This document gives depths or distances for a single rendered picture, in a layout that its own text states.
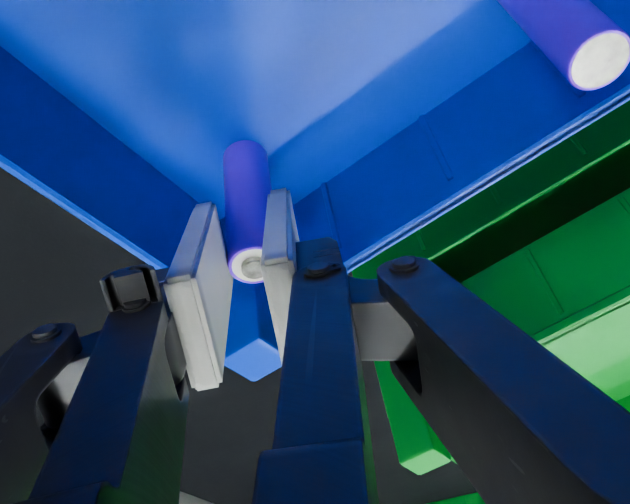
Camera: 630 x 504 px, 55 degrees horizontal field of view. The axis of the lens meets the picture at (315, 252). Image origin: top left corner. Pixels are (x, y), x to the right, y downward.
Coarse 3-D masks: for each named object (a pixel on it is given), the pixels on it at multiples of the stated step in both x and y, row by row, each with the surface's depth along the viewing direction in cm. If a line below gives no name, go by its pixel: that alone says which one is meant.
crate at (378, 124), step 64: (0, 0) 19; (64, 0) 20; (128, 0) 20; (192, 0) 20; (256, 0) 21; (320, 0) 21; (384, 0) 21; (448, 0) 21; (0, 64) 20; (64, 64) 21; (128, 64) 22; (192, 64) 22; (256, 64) 22; (320, 64) 22; (384, 64) 23; (448, 64) 23; (512, 64) 23; (0, 128) 18; (64, 128) 21; (128, 128) 23; (192, 128) 24; (256, 128) 24; (320, 128) 24; (384, 128) 25; (448, 128) 23; (512, 128) 21; (576, 128) 20; (64, 192) 19; (128, 192) 22; (192, 192) 26; (320, 192) 26; (384, 192) 24; (448, 192) 21; (256, 320) 22
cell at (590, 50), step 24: (504, 0) 20; (528, 0) 18; (552, 0) 18; (576, 0) 17; (528, 24) 18; (552, 24) 17; (576, 24) 16; (600, 24) 16; (552, 48) 17; (576, 48) 16; (600, 48) 16; (624, 48) 16; (576, 72) 17; (600, 72) 17
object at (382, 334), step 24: (312, 240) 17; (336, 240) 17; (360, 288) 13; (360, 312) 13; (384, 312) 13; (360, 336) 13; (384, 336) 13; (408, 336) 13; (384, 360) 13; (408, 360) 13
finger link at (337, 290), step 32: (320, 288) 12; (288, 320) 11; (320, 320) 11; (352, 320) 11; (288, 352) 10; (320, 352) 10; (352, 352) 10; (288, 384) 9; (320, 384) 9; (352, 384) 9; (288, 416) 8; (320, 416) 8; (352, 416) 8; (288, 448) 7; (320, 448) 7; (352, 448) 7; (256, 480) 7; (288, 480) 6; (320, 480) 6; (352, 480) 6
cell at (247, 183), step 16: (240, 144) 24; (256, 144) 24; (224, 160) 24; (240, 160) 23; (256, 160) 23; (224, 176) 24; (240, 176) 23; (256, 176) 23; (224, 192) 23; (240, 192) 22; (256, 192) 22; (240, 208) 21; (256, 208) 21; (240, 224) 21; (256, 224) 21; (240, 240) 20; (256, 240) 20; (240, 256) 20; (256, 256) 20; (240, 272) 21; (256, 272) 20
